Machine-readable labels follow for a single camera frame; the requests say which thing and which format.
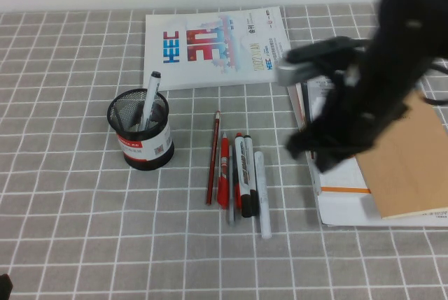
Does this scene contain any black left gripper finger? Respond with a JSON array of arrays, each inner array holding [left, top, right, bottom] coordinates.
[[0, 273, 13, 300]]

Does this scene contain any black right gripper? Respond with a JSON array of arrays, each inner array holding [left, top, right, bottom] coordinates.
[[284, 43, 433, 176]]

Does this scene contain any white pen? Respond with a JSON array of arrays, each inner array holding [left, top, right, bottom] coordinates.
[[253, 151, 273, 240]]

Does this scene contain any red ballpoint pen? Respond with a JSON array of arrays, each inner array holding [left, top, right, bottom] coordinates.
[[216, 132, 232, 211]]

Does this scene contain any grey pen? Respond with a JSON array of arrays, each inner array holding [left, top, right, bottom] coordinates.
[[227, 144, 237, 227]]

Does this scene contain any black mesh pen holder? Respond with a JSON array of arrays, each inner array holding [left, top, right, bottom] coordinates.
[[106, 88, 175, 171]]

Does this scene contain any orange and white booklet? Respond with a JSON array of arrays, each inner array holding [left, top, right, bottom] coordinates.
[[305, 78, 372, 196]]

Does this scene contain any red and white magazine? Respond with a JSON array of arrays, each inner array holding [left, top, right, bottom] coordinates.
[[286, 82, 316, 133]]

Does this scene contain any black whiteboard marker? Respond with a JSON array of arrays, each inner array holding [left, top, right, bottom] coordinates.
[[240, 134, 260, 219]]

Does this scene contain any tan classic note notebook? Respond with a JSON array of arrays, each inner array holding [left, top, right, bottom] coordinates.
[[355, 90, 448, 220]]

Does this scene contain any grey checked tablecloth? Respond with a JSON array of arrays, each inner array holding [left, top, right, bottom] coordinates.
[[0, 2, 448, 300]]

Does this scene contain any red pencil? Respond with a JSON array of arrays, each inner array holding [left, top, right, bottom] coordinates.
[[204, 110, 221, 206]]

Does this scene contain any white HEEC book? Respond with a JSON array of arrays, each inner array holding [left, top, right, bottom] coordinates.
[[142, 6, 293, 92]]

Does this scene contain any white marker with black cap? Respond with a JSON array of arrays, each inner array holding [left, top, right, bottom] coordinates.
[[138, 71, 162, 132]]

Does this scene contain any black cable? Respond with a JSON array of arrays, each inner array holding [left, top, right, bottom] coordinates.
[[416, 62, 448, 107]]

